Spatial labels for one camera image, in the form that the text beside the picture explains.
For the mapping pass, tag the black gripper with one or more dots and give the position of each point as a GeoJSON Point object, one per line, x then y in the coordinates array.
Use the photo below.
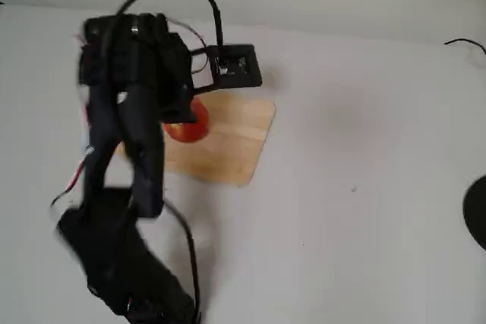
{"type": "Point", "coordinates": [175, 108]}

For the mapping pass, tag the red yellow apple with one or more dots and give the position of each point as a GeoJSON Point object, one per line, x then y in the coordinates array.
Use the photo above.
{"type": "Point", "coordinates": [190, 130]}

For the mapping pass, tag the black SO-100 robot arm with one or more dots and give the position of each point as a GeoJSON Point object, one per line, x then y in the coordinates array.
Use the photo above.
{"type": "Point", "coordinates": [114, 111]}

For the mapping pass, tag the light wooden cutting board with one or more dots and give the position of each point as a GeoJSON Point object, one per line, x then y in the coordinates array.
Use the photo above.
{"type": "Point", "coordinates": [235, 142]}

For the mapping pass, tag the black round object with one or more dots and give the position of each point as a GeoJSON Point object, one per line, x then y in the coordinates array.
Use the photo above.
{"type": "Point", "coordinates": [476, 212]}

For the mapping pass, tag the black camera box with bracket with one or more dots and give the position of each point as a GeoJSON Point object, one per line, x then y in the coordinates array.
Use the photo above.
{"type": "Point", "coordinates": [237, 64]}

